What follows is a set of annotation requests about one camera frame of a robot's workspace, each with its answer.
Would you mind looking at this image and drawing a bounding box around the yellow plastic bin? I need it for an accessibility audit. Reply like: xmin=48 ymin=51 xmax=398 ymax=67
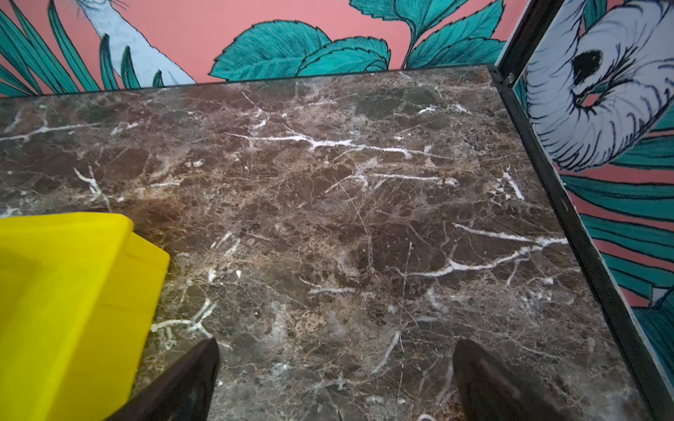
xmin=1 ymin=212 xmax=170 ymax=420

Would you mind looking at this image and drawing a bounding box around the right black frame post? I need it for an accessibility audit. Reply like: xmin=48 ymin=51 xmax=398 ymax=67
xmin=490 ymin=1 xmax=673 ymax=420

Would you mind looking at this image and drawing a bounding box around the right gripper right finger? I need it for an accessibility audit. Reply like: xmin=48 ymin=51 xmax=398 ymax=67
xmin=453 ymin=339 xmax=567 ymax=420

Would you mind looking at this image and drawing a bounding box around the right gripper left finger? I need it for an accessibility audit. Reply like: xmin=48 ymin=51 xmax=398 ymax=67
xmin=108 ymin=338 xmax=220 ymax=421

